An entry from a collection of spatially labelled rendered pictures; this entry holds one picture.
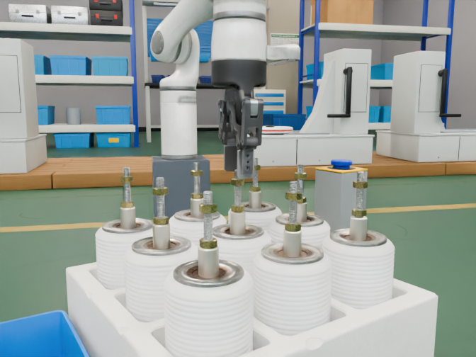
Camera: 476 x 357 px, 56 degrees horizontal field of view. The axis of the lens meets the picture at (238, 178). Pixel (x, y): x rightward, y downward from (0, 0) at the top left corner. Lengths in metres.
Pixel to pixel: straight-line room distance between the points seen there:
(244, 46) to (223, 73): 0.04
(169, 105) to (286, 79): 6.02
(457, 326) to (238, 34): 0.72
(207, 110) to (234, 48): 8.48
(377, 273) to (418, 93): 2.67
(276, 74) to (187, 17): 6.02
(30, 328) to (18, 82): 2.11
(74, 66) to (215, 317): 4.97
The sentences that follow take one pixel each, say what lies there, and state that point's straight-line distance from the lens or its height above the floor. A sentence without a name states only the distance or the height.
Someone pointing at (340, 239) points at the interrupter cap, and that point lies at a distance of 0.62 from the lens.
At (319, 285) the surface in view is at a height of 0.23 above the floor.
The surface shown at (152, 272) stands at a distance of 0.55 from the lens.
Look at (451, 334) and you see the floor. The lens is 0.99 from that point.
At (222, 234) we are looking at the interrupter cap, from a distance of 0.63.
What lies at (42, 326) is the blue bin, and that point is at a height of 0.10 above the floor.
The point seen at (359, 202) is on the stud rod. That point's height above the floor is 0.30.
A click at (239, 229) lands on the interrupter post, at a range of 0.63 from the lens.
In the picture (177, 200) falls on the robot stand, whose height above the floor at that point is 0.20.
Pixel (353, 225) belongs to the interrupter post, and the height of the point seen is 0.27.
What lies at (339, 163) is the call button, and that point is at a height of 0.32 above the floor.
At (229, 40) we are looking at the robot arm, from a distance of 0.60.
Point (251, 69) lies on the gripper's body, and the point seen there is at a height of 0.48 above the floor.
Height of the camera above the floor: 0.42
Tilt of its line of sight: 9 degrees down
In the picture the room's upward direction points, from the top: straight up
